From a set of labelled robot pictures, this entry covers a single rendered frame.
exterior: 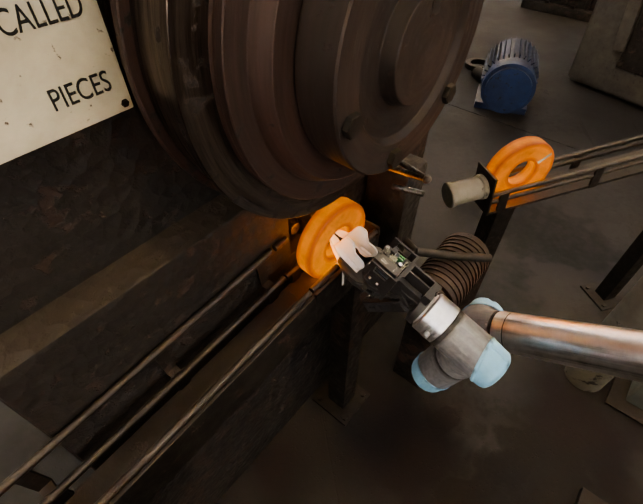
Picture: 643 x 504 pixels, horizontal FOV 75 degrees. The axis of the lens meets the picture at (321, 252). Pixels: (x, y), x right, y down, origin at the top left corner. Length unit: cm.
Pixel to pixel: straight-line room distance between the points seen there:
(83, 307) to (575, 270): 177
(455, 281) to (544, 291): 85
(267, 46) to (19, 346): 42
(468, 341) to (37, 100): 62
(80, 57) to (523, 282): 164
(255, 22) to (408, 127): 24
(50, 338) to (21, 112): 25
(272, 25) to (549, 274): 167
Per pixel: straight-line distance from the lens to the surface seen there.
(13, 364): 57
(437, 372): 77
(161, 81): 40
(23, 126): 47
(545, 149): 107
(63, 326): 57
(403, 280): 70
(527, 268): 188
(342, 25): 36
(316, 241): 69
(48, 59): 47
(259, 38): 37
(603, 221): 227
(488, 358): 71
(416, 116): 55
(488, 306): 89
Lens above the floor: 128
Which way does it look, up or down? 47 degrees down
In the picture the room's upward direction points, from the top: straight up
